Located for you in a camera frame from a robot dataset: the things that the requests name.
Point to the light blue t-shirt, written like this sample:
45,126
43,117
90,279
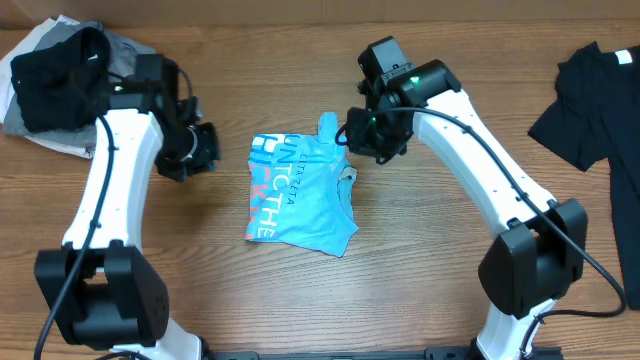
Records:
301,190

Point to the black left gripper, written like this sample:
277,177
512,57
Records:
206,162

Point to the folded black garment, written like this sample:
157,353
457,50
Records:
53,86

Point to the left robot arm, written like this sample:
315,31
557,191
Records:
101,290

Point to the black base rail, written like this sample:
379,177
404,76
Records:
340,356

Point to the folded grey garment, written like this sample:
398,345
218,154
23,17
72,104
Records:
123,51

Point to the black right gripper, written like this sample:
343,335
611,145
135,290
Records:
358,142

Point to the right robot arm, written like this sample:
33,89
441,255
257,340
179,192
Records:
538,244

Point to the black t-shirt on right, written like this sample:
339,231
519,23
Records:
596,117

